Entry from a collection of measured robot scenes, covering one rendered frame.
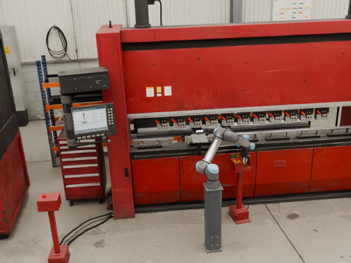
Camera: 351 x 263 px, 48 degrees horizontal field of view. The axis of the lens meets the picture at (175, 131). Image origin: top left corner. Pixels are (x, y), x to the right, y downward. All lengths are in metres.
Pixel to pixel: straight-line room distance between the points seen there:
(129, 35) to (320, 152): 2.76
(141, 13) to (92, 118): 1.30
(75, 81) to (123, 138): 0.93
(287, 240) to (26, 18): 6.52
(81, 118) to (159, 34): 1.27
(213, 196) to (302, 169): 1.59
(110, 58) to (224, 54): 1.31
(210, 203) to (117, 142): 1.31
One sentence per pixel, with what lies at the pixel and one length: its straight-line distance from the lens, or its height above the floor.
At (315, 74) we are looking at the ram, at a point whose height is 1.68.
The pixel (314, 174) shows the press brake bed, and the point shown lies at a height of 0.40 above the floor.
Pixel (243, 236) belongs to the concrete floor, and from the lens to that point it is 4.80.
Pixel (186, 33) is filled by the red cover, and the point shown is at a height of 2.24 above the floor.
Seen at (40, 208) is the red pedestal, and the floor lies 0.72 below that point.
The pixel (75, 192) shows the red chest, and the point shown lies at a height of 0.23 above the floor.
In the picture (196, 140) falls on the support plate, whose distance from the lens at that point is 4.73.
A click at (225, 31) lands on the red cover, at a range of 4.62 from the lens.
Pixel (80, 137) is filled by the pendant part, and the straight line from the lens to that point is 4.30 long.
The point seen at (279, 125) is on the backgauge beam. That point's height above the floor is 0.95.
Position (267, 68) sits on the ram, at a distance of 4.84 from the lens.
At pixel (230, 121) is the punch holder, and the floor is 1.15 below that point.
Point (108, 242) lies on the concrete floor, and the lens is 4.79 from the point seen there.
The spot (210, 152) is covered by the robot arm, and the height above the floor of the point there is 1.09.
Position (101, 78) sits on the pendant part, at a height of 1.87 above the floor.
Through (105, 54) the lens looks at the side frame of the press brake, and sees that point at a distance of 4.38.
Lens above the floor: 2.80
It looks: 21 degrees down
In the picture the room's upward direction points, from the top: 2 degrees counter-clockwise
